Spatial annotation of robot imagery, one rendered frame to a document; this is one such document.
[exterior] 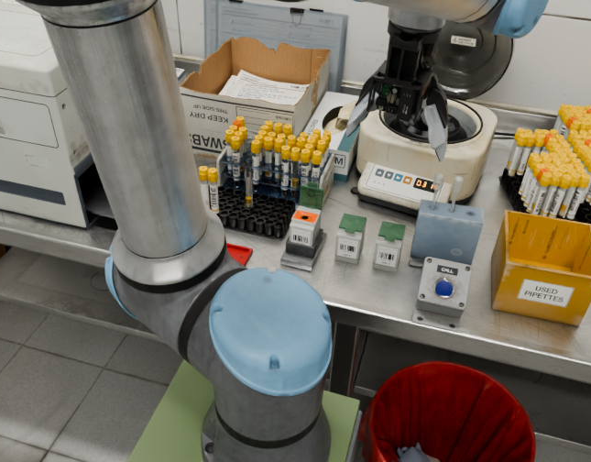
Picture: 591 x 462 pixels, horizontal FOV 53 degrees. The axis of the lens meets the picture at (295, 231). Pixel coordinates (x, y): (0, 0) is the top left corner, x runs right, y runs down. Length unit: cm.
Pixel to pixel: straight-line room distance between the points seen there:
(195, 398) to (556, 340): 53
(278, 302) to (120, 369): 147
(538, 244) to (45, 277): 144
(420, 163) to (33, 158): 67
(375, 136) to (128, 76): 73
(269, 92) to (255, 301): 87
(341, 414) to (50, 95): 62
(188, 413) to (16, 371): 138
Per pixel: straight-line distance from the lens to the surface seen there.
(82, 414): 194
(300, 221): 96
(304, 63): 140
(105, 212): 107
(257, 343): 54
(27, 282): 197
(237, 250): 101
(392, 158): 113
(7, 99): 103
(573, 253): 107
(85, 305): 184
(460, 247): 100
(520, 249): 106
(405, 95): 82
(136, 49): 45
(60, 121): 99
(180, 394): 78
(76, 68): 47
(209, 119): 122
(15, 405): 202
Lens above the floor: 154
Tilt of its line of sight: 39 degrees down
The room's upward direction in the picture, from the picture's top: 2 degrees clockwise
